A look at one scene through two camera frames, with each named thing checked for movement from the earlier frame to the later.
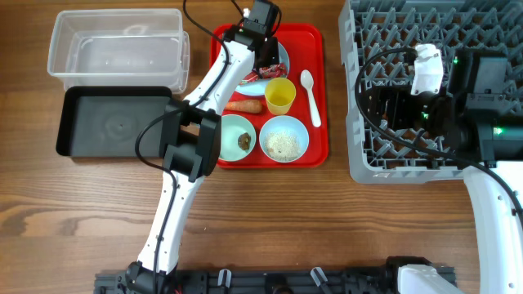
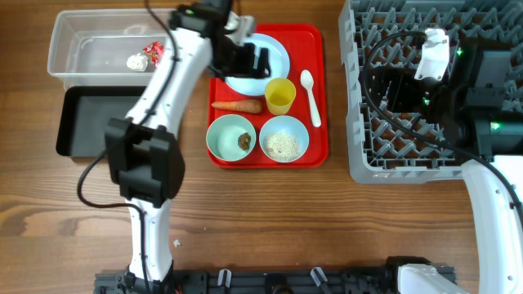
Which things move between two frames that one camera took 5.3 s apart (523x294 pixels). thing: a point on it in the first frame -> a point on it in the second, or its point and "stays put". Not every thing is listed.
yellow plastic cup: [279, 94] stays put
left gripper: [274, 55] -> [247, 67]
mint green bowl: [238, 137] stays put
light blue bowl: [283, 139] stays put
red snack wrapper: [272, 71] -> [154, 51]
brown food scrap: [244, 140] stays put
